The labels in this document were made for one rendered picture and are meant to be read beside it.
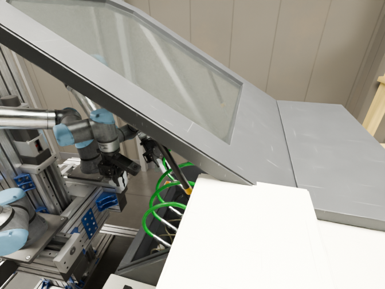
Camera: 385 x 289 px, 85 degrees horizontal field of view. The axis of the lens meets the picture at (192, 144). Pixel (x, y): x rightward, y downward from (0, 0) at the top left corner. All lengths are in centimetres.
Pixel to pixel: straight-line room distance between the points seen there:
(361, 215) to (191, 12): 212
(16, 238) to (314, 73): 244
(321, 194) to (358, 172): 16
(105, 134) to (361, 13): 226
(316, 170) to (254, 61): 181
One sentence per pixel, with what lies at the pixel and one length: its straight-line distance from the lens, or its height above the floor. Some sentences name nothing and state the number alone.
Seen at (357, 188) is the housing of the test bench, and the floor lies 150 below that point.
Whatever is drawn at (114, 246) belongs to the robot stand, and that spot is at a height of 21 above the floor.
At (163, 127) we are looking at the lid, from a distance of 42.
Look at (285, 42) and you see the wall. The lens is 235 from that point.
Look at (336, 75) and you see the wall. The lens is 254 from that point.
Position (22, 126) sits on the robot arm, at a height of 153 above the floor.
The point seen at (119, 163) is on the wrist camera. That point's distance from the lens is 86.
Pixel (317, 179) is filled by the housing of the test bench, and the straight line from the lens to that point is 60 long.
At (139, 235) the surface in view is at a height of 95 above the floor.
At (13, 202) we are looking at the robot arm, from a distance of 107.
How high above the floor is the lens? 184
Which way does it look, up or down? 31 degrees down
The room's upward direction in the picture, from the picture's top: 1 degrees counter-clockwise
